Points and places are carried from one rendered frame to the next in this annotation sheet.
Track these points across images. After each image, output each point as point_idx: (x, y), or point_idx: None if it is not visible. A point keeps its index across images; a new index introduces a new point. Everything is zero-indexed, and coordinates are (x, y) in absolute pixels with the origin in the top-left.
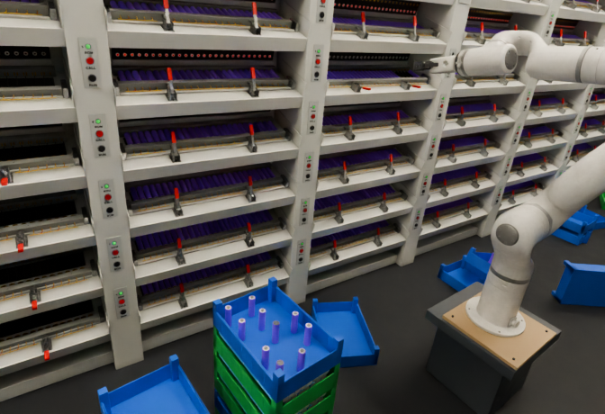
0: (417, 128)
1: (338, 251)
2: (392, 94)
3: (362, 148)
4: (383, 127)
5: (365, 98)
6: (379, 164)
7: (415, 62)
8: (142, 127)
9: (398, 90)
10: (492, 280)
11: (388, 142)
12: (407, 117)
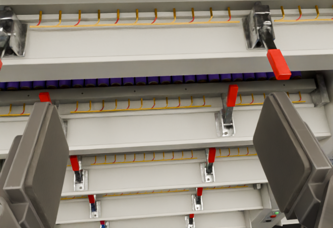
0: (304, 115)
1: (117, 219)
2: (178, 62)
3: (104, 152)
4: (187, 106)
5: (59, 72)
6: (192, 149)
7: (33, 116)
8: None
9: (214, 48)
10: None
11: (188, 146)
12: (293, 75)
